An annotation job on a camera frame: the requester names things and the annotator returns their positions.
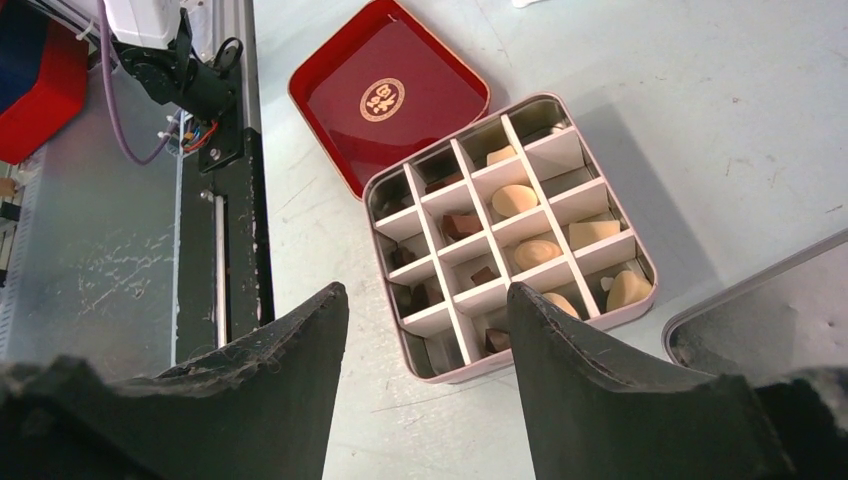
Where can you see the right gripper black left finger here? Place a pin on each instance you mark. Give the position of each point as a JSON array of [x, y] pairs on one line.
[[260, 407]]

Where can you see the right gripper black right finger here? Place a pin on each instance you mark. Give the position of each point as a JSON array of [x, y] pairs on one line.
[[597, 408]]

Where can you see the white heart chocolate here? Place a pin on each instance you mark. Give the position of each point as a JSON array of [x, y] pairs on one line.
[[626, 289]]

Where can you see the white divided chocolate box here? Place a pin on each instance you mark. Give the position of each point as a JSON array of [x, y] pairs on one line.
[[578, 209]]

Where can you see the white oval chocolate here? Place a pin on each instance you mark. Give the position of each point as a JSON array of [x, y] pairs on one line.
[[532, 253], [514, 199], [562, 303]]

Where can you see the white cube chocolate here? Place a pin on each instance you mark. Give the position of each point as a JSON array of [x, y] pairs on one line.
[[500, 155]]

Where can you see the red plastic tray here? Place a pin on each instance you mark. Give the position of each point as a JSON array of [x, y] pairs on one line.
[[382, 88]]

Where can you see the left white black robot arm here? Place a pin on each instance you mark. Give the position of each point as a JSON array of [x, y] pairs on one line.
[[153, 41]]

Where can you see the dark chocolate piece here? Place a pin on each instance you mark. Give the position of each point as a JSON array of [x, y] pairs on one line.
[[496, 340], [424, 296]]

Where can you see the silver metal box lid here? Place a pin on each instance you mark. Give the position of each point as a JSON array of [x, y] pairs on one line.
[[790, 316]]

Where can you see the red blue object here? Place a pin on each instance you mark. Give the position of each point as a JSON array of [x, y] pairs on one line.
[[43, 79]]

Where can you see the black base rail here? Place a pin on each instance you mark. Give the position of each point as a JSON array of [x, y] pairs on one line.
[[224, 280]]

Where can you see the grey cable duct strip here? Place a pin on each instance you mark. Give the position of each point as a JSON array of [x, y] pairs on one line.
[[15, 238]]

